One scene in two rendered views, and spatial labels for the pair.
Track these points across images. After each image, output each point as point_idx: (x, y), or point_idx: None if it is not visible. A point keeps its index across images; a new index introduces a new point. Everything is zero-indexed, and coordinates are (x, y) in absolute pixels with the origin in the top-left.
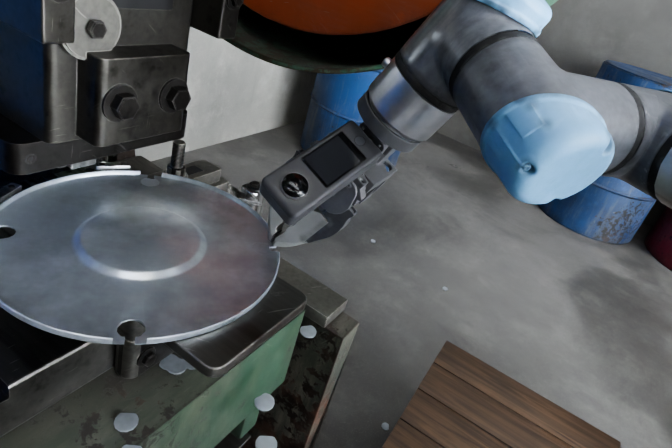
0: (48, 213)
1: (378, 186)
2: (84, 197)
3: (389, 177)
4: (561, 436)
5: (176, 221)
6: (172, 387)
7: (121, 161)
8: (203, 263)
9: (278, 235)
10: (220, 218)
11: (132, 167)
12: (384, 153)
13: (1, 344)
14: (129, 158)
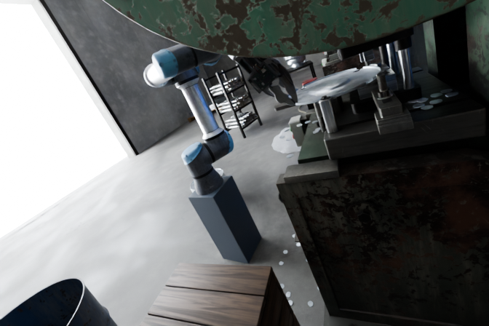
0: (359, 73)
1: (254, 87)
2: (364, 75)
3: (249, 83)
4: None
5: (327, 87)
6: (313, 128)
7: (471, 102)
8: (306, 94)
9: (291, 98)
10: (321, 96)
11: (456, 105)
12: (249, 69)
13: (342, 94)
14: (477, 104)
